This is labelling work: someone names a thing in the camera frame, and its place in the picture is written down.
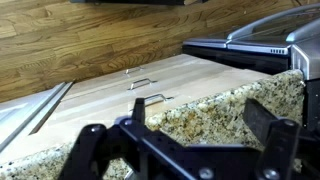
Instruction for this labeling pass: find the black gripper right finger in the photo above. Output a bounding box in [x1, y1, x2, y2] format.
[242, 98, 320, 180]

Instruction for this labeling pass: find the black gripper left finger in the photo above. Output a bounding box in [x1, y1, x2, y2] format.
[58, 97, 214, 180]

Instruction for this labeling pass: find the base cabinet with drawers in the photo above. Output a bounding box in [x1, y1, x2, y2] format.
[0, 53, 272, 164]

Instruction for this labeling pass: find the white tall cabinet panel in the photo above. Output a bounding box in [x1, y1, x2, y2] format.
[0, 81, 74, 153]

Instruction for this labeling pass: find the stainless steel gas stove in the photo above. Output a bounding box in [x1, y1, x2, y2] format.
[182, 3, 320, 134]

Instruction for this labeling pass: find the metal drawer handle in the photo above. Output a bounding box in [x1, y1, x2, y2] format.
[124, 66, 145, 75]
[144, 93, 174, 106]
[127, 78, 158, 91]

